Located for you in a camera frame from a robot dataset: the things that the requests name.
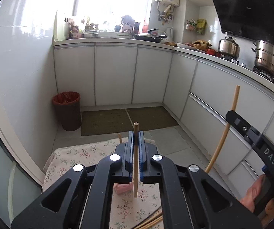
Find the black frying pan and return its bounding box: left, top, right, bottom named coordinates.
left=134, top=29, right=167, bottom=43

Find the steel kettle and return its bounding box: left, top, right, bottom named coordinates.
left=218, top=31, right=240, bottom=60

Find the left green floor mat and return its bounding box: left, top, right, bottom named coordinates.
left=81, top=109, right=133, bottom=136

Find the long wooden chopstick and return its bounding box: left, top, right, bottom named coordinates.
left=205, top=85, right=240, bottom=174

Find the green floor mat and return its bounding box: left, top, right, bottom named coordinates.
left=81, top=109, right=133, bottom=136
left=127, top=106, right=178, bottom=131

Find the right green floor mat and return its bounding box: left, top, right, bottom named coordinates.
left=127, top=106, right=178, bottom=131

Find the person hand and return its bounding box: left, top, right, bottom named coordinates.
left=240, top=174, right=274, bottom=228

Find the steel stock pot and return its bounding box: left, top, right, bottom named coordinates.
left=251, top=40, right=274, bottom=79

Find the wooden chopstick on table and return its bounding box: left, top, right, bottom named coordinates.
left=135, top=210, right=163, bottom=229

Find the brown trash bin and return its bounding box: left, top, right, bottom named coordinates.
left=52, top=92, right=82, bottom=131

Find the floral tablecloth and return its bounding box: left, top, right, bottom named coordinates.
left=42, top=139, right=162, bottom=228

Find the pink perforated utensil holder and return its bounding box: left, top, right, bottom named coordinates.
left=113, top=182, right=133, bottom=195

